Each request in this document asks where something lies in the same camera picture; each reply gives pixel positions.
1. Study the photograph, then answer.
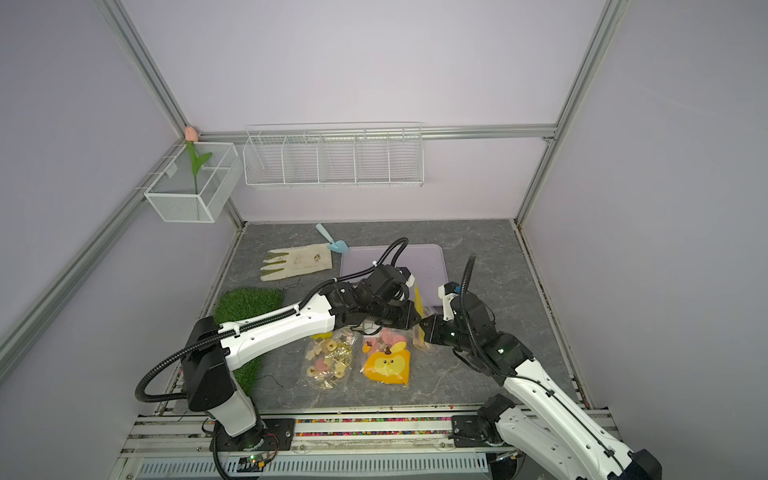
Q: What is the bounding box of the cream gardening glove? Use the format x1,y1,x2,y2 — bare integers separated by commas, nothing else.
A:
260,243,333,282

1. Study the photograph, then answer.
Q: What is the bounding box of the green artificial grass mat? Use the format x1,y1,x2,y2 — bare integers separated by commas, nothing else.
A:
213,286,287,398

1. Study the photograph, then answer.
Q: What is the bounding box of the white wire wall shelf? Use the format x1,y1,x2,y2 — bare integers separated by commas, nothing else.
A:
243,122,425,187

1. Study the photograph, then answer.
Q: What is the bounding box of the ziploc bag with small cookies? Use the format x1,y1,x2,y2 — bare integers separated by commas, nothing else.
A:
304,328,357,390

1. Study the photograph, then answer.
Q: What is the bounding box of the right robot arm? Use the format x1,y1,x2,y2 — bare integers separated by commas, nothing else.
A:
421,256,662,479

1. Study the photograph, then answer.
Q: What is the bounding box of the clear ziploc bag of cookies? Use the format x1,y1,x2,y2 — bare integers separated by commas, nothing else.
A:
412,284,434,352

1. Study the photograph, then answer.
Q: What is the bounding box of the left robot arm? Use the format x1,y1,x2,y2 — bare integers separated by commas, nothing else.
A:
134,237,420,437

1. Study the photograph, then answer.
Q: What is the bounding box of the light blue garden trowel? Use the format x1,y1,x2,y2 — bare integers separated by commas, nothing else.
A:
315,223,350,254

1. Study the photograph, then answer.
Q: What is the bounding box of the ziploc bag with yellow toy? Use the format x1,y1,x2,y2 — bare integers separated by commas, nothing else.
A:
361,329,411,386

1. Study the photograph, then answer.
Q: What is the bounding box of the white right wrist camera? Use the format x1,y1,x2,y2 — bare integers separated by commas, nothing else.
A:
438,282,461,321

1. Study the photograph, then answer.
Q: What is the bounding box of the artificial pink tulip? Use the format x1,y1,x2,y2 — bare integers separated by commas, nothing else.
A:
184,126,212,194

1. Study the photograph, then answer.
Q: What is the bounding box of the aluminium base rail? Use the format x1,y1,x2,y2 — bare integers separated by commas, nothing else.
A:
109,405,548,479

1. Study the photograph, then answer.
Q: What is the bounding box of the white mesh wall box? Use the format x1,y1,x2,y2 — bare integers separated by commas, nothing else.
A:
144,142,244,224

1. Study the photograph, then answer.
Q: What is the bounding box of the lilac plastic tray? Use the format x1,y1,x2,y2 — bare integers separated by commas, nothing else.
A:
340,244,448,307

